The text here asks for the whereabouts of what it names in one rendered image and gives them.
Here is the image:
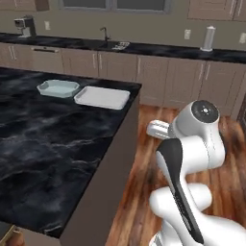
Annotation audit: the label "beige base cupboard run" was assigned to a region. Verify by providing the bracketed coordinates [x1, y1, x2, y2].
[0, 41, 246, 121]

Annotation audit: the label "white paper towel roll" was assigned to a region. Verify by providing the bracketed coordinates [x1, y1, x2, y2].
[200, 26, 217, 53]

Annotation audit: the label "beige dishwasher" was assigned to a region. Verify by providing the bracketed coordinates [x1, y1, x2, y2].
[30, 44, 65, 75]

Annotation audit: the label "brown island counter base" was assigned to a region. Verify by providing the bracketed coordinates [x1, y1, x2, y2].
[18, 85, 142, 246]

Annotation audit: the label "dark sink tap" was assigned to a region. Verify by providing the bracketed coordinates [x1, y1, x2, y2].
[99, 26, 111, 42]

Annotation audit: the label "grey framed window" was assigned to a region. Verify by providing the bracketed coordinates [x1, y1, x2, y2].
[57, 0, 173, 14]

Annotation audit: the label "silver coffee machine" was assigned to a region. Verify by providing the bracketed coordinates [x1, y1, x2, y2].
[13, 15, 37, 38]

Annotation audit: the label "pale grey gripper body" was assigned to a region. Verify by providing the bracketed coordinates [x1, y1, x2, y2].
[146, 119, 173, 140]

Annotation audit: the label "steel sink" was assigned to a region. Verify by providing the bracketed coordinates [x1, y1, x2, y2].
[98, 39, 131, 52]

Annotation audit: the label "pale blue tupperware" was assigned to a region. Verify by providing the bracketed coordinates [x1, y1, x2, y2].
[36, 79, 81, 99]

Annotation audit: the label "beige upper cupboards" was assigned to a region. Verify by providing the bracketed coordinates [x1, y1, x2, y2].
[0, 0, 51, 12]
[186, 0, 246, 23]

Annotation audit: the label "white tupperware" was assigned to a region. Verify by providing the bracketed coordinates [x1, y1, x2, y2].
[73, 86, 132, 111]

